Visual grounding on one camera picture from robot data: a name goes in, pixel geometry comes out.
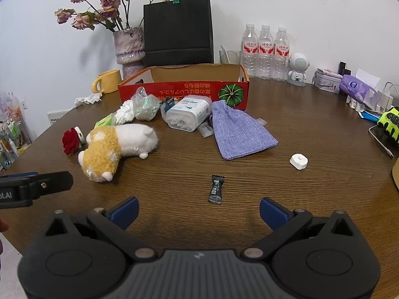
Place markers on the orange and white plush toy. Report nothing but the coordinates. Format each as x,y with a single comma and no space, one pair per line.
106,152

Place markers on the red cardboard box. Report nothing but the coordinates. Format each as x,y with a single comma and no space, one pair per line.
193,89

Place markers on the purple tissue pack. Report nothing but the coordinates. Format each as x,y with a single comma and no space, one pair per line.
353,87

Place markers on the clear plastic bag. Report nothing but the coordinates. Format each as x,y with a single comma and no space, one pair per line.
145,107

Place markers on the yellow mug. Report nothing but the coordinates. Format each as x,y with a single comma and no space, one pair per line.
110,81

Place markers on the red artificial rose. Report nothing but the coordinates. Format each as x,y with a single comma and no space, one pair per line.
71,141

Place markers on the black candy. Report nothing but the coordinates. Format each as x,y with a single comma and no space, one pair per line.
215,190

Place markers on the white tissue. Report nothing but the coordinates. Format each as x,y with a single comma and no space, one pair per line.
89,99
124,113

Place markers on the small white plastic pieces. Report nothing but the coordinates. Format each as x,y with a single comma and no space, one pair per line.
355,103

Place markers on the green and black glove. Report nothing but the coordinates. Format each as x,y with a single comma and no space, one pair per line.
389,121

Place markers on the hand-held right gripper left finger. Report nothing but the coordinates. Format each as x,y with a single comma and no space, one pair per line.
126,211

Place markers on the person's left hand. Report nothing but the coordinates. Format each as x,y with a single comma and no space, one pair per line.
3,225

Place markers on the patterned tin box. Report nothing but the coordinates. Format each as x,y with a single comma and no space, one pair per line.
325,84

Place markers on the black small device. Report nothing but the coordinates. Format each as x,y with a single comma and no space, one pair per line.
343,68

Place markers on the pink textured vase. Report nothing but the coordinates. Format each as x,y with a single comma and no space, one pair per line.
129,49

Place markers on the rack of colourful packets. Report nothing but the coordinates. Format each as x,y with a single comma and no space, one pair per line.
11,137

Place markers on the grey glass cup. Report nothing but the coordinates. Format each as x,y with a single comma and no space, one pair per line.
232,57

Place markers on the small white round gadget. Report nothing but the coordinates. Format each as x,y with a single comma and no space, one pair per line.
81,135

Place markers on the small clear wrapper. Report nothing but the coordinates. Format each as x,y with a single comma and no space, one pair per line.
206,130

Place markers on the white robot speaker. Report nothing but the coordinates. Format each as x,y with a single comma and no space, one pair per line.
298,64

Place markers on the white power adapter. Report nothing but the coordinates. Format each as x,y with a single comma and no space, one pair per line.
385,99

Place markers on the clear water bottle red label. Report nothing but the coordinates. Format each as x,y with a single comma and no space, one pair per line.
266,54
250,53
282,56

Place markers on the green tissue pack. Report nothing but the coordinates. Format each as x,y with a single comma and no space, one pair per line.
106,120

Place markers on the pink flat case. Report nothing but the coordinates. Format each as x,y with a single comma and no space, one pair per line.
329,74

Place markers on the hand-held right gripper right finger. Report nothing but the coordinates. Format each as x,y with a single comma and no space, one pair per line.
272,213

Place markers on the blue tube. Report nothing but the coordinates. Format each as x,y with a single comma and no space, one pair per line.
369,116

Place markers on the clear plastic swab container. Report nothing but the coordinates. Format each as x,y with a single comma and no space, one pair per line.
187,112

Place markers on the black paper bag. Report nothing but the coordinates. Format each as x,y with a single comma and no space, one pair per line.
177,31

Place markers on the clear plastic spoon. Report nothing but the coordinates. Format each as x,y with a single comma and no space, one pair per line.
223,50

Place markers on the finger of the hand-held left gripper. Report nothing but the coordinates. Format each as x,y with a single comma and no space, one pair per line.
50,183
25,174

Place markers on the small white plastic cap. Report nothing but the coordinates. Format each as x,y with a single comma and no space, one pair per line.
298,162

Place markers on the dark blue small packet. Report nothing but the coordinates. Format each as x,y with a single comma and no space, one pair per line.
167,103

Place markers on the dried pink roses bouquet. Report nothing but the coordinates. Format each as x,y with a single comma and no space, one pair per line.
109,3

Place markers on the white wall socket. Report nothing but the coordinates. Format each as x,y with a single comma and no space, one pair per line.
24,104

